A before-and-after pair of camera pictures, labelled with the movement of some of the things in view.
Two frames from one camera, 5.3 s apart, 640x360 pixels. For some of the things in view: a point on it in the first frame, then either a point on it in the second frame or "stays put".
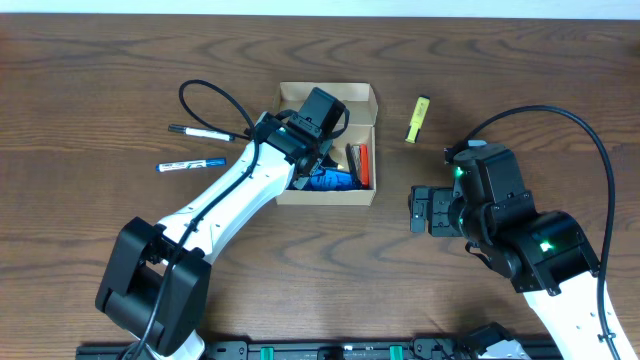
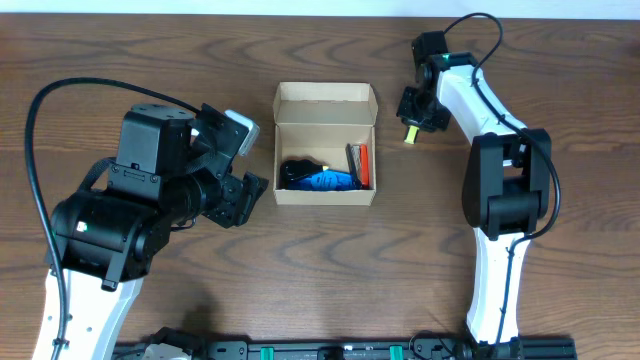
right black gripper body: x=431 y=210 to x=417 y=112
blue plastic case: x=329 y=179 stays put
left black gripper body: x=329 y=163 to x=232 y=198
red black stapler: x=358 y=161 stays put
